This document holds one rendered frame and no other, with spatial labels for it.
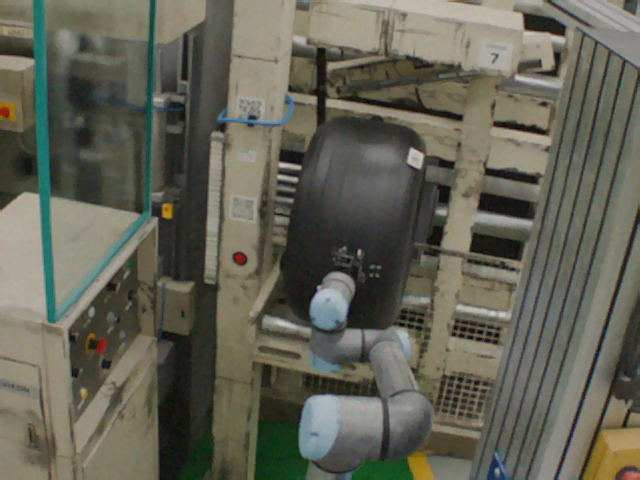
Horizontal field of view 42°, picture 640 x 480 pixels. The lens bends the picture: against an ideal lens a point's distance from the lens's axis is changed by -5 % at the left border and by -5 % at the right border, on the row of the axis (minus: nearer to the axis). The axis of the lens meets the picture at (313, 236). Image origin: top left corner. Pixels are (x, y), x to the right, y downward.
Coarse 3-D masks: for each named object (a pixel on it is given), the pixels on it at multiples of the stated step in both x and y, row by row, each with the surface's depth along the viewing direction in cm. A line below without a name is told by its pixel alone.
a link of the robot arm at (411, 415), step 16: (368, 336) 189; (384, 336) 188; (400, 336) 189; (368, 352) 187; (384, 352) 180; (400, 352) 181; (384, 368) 173; (400, 368) 172; (384, 384) 168; (400, 384) 164; (416, 384) 169; (400, 400) 153; (416, 400) 155; (400, 416) 149; (416, 416) 151; (432, 416) 156; (400, 432) 148; (416, 432) 150; (400, 448) 149; (416, 448) 152
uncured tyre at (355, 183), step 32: (320, 128) 234; (352, 128) 229; (384, 128) 231; (320, 160) 221; (352, 160) 220; (384, 160) 220; (320, 192) 217; (352, 192) 216; (384, 192) 216; (416, 192) 222; (320, 224) 216; (352, 224) 215; (384, 224) 214; (416, 224) 263; (288, 256) 223; (320, 256) 218; (384, 256) 215; (288, 288) 228; (384, 288) 219; (352, 320) 229; (384, 320) 229
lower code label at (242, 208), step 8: (232, 200) 240; (240, 200) 240; (248, 200) 239; (256, 200) 239; (232, 208) 242; (240, 208) 241; (248, 208) 240; (232, 216) 243; (240, 216) 242; (248, 216) 242
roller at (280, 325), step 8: (264, 320) 247; (272, 320) 247; (280, 320) 247; (288, 320) 247; (296, 320) 248; (264, 328) 248; (272, 328) 247; (280, 328) 247; (288, 328) 246; (296, 328) 246; (304, 328) 246; (296, 336) 247; (304, 336) 246
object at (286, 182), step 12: (288, 156) 289; (300, 156) 289; (288, 168) 278; (300, 168) 277; (288, 180) 278; (276, 192) 283; (288, 192) 281; (276, 204) 285; (288, 204) 282; (276, 216) 286; (288, 216) 299; (276, 228) 288; (276, 240) 289
